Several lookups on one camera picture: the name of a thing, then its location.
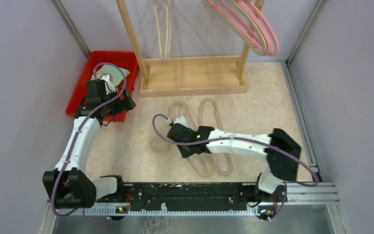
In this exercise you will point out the pink plastic hanger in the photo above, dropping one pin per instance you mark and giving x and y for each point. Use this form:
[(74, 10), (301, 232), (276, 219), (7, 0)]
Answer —
[(246, 19), (258, 21), (253, 39)]

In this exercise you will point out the green folded cloth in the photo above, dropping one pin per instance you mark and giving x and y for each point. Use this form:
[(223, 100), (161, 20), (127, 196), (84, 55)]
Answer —
[(119, 72)]

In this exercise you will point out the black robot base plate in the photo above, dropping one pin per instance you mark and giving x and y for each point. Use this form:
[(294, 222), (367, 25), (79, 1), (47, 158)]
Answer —
[(191, 197)]

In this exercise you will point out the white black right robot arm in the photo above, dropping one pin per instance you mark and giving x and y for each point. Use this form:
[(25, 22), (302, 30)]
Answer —
[(277, 149)]

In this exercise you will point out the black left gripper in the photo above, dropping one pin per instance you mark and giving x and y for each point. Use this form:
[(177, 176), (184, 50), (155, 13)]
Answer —
[(123, 105)]

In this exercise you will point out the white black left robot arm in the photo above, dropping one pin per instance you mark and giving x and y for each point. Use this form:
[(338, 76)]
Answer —
[(67, 185)]

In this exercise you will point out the wooden hanger rack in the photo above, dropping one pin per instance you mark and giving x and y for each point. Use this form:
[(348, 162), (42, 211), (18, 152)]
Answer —
[(187, 76)]

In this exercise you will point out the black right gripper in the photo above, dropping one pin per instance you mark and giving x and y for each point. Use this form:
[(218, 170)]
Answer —
[(185, 153)]

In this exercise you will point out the aluminium frame rail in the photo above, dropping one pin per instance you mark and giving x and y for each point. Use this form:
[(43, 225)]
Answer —
[(295, 194)]

